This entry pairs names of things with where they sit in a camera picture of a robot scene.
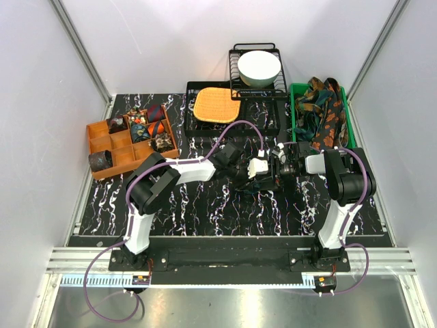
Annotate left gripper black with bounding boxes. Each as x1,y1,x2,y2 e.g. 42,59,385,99
225,161,257,192

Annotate dark green tie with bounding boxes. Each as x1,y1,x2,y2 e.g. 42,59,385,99
251,177,282,192

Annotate brown blue tie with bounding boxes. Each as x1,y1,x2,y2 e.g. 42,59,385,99
88,150,113,172

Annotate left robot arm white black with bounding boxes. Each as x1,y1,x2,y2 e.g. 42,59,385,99
123,143,268,271

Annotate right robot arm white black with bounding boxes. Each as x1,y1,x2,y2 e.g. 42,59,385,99
248,142,376,271

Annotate navy tie orange flowers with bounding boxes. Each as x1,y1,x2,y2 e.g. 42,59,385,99
310,78,349,150

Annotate brown teal patterned tie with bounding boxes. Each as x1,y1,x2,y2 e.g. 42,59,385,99
294,77,331,131

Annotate orange woven pot holder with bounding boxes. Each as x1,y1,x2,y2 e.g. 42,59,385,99
193,87,241,124

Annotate green plastic bin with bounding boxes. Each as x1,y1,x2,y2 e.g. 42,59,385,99
290,77,356,150

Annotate rolled beige patterned tie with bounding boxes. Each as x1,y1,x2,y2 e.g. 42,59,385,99
150,133,174,153

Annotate rolled navy orange striped tie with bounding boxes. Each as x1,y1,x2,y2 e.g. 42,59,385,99
147,120,167,138

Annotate white bowl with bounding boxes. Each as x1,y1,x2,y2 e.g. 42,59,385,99
237,51,281,88

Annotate rolled maroon striped tie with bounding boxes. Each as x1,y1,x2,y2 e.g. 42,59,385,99
146,105,166,123

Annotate rolled blue paisley tie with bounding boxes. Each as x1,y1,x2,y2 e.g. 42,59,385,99
130,124,151,144

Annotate rolled colourful floral tie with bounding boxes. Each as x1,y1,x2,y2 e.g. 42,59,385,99
127,109,148,126

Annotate orange wooden divided box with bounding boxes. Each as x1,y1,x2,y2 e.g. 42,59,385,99
86,105,179,180

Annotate rolled dark floral tie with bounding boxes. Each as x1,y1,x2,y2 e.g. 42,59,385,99
106,115,128,134

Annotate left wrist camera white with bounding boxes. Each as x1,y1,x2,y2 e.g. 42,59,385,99
247,158,269,179

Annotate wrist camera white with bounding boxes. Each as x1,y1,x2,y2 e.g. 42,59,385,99
247,158,269,179
271,143,287,164

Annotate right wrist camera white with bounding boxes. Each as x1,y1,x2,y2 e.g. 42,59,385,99
271,143,287,164

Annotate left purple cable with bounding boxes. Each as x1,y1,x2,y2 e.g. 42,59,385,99
82,121,266,324

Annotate purple cable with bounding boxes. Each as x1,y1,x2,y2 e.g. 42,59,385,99
82,121,266,324
276,141,369,297

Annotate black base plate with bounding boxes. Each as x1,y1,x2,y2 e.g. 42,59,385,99
109,236,350,286

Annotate black wire dish rack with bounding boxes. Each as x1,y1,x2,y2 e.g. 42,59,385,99
228,42,287,100

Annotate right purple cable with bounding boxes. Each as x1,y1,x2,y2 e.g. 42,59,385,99
276,141,369,297

